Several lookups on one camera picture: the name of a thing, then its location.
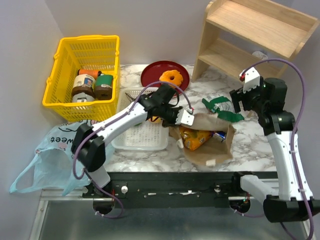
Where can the yellow berries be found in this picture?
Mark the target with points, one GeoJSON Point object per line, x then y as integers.
{"type": "Point", "coordinates": [131, 98]}

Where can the orange ring doughnut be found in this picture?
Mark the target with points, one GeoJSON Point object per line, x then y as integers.
{"type": "Point", "coordinates": [172, 76]}

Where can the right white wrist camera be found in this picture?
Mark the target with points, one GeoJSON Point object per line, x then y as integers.
{"type": "Point", "coordinates": [250, 79]}

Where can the green lidded brown jar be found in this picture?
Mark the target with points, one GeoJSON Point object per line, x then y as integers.
{"type": "Point", "coordinates": [104, 87]}

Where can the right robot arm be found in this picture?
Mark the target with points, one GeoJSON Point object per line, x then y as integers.
{"type": "Point", "coordinates": [293, 201]}

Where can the orange packaged food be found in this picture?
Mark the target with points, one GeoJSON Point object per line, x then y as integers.
{"type": "Point", "coordinates": [192, 139]}

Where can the wooden shelf unit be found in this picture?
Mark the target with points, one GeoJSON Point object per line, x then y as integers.
{"type": "Point", "coordinates": [233, 29]}

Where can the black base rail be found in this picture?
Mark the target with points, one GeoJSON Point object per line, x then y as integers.
{"type": "Point", "coordinates": [175, 189]}

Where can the white round wall fixture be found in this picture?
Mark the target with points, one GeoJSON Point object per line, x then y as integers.
{"type": "Point", "coordinates": [260, 55]}

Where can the blue silver drink can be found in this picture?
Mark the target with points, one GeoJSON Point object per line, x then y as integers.
{"type": "Point", "coordinates": [219, 136]}

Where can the brown paper bag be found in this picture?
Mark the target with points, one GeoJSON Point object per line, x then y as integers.
{"type": "Point", "coordinates": [213, 151]}

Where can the green snack packet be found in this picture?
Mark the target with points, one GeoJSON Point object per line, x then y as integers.
{"type": "Point", "coordinates": [223, 107]}

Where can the white plastic perforated basket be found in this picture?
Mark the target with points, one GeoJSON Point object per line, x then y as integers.
{"type": "Point", "coordinates": [147, 136]}

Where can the orange citrus fruit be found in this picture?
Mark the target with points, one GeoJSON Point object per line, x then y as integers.
{"type": "Point", "coordinates": [155, 119]}

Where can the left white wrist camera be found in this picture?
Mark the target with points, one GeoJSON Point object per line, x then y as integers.
{"type": "Point", "coordinates": [185, 118]}

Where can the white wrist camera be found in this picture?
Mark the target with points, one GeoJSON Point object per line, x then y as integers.
{"type": "Point", "coordinates": [185, 118]}
{"type": "Point", "coordinates": [250, 79]}

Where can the grey white packaged item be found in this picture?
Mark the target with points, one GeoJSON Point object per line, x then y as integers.
{"type": "Point", "coordinates": [82, 98]}

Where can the yellow plastic shopping basket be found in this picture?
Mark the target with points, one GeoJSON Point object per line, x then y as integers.
{"type": "Point", "coordinates": [94, 52]}

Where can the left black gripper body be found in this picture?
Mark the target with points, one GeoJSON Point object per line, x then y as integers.
{"type": "Point", "coordinates": [170, 116]}

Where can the orange capped bottle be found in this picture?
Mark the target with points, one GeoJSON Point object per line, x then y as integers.
{"type": "Point", "coordinates": [92, 73]}

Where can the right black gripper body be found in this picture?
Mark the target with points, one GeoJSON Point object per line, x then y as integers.
{"type": "Point", "coordinates": [251, 99]}

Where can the white labelled brown jar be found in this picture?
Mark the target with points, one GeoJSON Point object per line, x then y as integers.
{"type": "Point", "coordinates": [84, 84]}

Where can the light blue plastic grocery bag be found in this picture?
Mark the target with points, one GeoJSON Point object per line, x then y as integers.
{"type": "Point", "coordinates": [52, 165]}

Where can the red round tray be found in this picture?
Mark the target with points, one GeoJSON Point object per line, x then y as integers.
{"type": "Point", "coordinates": [154, 70]}

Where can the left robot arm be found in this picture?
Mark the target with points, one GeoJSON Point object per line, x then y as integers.
{"type": "Point", "coordinates": [89, 143]}

